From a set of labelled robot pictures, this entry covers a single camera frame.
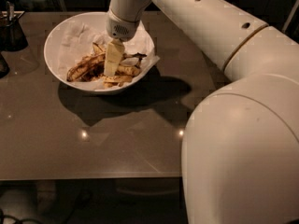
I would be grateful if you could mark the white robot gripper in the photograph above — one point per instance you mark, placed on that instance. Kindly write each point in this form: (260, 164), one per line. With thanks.
(121, 28)

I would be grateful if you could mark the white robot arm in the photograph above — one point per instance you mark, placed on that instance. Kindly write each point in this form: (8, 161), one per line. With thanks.
(240, 148)

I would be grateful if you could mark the brown spotted banana peel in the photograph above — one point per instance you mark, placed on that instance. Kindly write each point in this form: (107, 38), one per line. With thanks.
(91, 68)

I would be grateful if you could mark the white ceramic bowl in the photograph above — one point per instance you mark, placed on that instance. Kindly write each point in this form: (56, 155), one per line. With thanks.
(53, 41)

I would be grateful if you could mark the white paper napkin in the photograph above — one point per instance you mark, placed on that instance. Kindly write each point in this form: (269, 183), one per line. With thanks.
(76, 41)

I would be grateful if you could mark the dark glass container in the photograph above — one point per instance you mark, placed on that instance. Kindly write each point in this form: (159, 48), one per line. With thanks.
(12, 37)

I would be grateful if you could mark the dark round object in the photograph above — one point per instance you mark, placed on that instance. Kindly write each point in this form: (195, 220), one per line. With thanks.
(4, 69)

